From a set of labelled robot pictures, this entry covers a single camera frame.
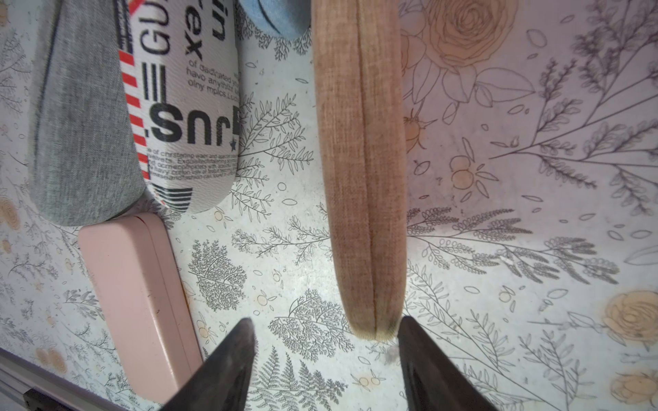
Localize aluminium rail frame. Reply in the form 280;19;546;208
1;349;123;411

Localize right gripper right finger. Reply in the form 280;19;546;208
398;316;496;411

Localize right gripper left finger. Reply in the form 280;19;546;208
161;318;255;411

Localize pink case black glasses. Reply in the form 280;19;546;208
79;212;202;403

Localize light blue case white glasses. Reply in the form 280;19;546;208
238;0;311;40

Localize olive glasses case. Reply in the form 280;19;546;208
312;1;406;341

